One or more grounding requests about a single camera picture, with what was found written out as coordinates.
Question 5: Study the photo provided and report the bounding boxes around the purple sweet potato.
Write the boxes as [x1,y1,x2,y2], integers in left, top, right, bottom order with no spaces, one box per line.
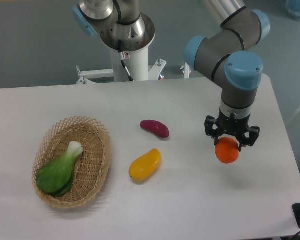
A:
[140,120,170,139]

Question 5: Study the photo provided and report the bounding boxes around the blue bag in background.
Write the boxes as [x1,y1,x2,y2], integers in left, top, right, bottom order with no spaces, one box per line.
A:
[285,0,300,21]

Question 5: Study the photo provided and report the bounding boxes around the yellow mango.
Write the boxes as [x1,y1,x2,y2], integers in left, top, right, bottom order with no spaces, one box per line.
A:
[128,148,162,182]

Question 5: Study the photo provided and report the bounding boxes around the black cable on pedestal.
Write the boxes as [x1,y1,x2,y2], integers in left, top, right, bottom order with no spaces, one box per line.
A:
[117,39,135,82]

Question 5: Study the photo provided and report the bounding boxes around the green bok choy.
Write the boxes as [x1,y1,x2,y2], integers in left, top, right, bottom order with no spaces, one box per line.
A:
[35,141,84,197]

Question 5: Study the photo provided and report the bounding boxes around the orange fruit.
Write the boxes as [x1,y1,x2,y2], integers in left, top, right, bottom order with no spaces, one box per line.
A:
[214,137,240,164]

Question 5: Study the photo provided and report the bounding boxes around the woven wicker basket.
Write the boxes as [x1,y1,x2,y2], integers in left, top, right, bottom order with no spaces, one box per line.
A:
[32,116,112,209]

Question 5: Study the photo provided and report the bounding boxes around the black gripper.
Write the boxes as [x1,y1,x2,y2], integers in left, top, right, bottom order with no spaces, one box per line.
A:
[204,111,261,151]

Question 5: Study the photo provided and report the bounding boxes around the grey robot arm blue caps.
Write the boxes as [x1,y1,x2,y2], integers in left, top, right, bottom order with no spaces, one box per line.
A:
[72,0,270,148]

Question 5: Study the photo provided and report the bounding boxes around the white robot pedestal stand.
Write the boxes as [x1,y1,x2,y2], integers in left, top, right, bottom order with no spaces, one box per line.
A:
[75,13,193,85]

